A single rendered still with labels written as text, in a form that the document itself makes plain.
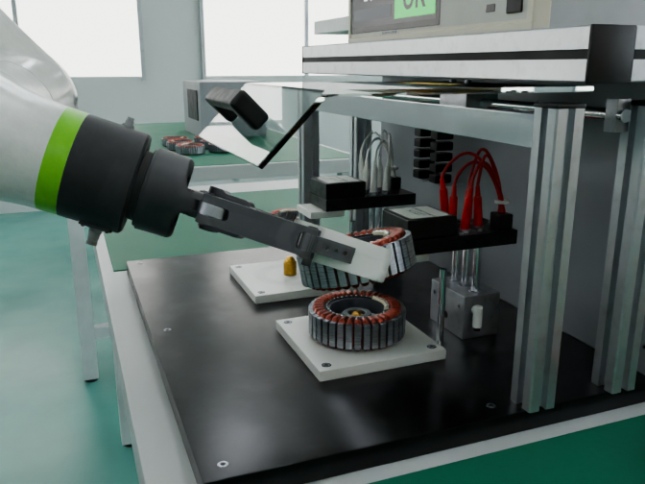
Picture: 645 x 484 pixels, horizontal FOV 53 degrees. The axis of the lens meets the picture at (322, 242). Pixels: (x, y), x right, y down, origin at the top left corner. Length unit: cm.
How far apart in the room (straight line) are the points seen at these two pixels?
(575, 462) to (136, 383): 45
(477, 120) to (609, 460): 34
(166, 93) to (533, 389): 494
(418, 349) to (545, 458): 19
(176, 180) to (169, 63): 487
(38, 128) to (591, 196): 57
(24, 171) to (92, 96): 481
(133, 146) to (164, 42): 486
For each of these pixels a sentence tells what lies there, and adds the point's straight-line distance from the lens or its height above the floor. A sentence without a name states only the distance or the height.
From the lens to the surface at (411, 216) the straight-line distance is 74.
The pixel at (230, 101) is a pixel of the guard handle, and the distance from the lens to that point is 57.
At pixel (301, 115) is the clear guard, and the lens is 52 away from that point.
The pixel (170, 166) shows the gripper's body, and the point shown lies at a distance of 57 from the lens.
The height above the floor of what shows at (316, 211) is 88.
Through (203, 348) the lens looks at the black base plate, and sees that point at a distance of 77.
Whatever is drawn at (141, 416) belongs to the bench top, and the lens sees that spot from 69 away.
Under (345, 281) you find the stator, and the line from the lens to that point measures 58.
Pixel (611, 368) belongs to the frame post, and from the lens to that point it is 71.
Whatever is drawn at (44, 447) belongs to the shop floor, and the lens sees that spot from 217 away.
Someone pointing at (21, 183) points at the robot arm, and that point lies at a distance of 58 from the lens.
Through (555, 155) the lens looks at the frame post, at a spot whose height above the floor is 101.
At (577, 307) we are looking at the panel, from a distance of 83.
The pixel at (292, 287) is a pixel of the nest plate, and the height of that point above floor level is 78.
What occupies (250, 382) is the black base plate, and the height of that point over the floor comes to 77.
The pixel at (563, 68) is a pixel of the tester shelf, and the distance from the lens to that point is 60.
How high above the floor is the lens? 108
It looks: 15 degrees down
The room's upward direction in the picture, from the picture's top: straight up
